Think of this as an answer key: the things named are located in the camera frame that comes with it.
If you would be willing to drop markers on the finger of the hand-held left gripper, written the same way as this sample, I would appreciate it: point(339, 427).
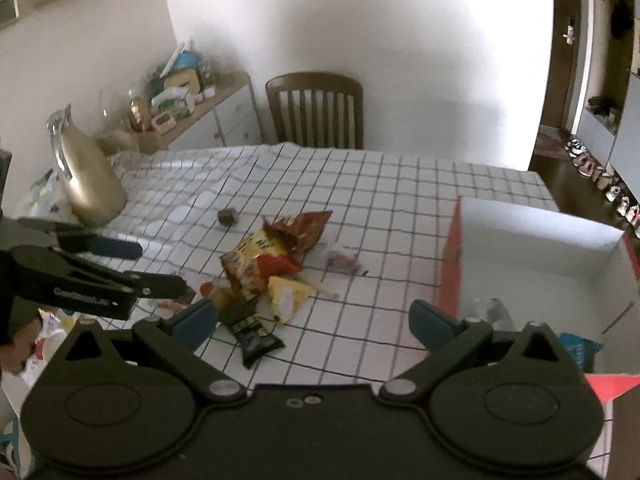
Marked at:
point(160, 286)
point(117, 248)

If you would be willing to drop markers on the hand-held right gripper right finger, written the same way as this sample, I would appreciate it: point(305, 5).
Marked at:
point(429, 327)

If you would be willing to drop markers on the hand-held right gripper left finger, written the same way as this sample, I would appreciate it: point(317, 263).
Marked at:
point(196, 319)

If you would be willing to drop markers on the orange snack packet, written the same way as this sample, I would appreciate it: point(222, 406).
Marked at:
point(216, 294)

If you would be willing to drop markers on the black snack packet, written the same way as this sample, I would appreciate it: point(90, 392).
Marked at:
point(250, 332)

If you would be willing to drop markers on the clear plastic packet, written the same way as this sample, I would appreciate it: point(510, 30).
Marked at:
point(489, 311)

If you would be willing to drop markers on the red cardboard box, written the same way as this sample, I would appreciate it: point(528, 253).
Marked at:
point(452, 260)

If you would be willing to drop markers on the yellow red snack bag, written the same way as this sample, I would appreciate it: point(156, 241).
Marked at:
point(250, 265)

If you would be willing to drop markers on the yellow snack packet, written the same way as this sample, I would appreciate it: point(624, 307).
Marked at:
point(290, 295)

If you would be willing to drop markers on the small dark candy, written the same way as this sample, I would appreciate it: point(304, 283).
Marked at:
point(228, 216)

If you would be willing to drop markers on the white and brown snack bag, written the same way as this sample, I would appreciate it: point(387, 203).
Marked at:
point(342, 260)

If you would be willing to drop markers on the brown chip bag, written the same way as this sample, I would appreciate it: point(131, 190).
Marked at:
point(302, 230)

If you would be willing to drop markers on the blue snack packet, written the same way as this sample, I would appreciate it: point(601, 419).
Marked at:
point(580, 351)

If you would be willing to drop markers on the gold jug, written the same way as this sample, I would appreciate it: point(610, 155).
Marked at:
point(90, 180)

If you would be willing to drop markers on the white printed plastic bag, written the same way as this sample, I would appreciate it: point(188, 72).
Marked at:
point(42, 197)

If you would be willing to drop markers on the small white clock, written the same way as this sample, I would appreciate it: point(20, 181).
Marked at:
point(162, 123)

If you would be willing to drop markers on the white checked tablecloth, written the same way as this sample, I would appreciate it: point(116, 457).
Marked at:
point(390, 195)

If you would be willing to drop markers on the gold jar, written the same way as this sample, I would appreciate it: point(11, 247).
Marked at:
point(139, 110)

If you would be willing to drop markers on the white wooden sideboard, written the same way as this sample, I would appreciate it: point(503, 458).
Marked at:
point(235, 110)

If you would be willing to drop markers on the blue yellow box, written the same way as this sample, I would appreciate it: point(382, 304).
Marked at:
point(184, 70)

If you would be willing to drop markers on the reddish floor rug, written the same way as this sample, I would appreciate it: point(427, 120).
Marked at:
point(550, 144)

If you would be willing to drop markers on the row of shoes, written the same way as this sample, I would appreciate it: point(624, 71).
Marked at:
point(607, 182)

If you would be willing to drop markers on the brown wooden chair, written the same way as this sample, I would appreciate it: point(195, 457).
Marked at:
point(315, 110)

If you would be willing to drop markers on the dark bag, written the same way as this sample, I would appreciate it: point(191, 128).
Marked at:
point(601, 106)

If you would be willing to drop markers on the brown wooden door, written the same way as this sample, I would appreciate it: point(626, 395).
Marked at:
point(562, 75)

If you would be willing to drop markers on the white wall cabinet unit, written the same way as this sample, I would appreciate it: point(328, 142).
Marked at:
point(597, 130)

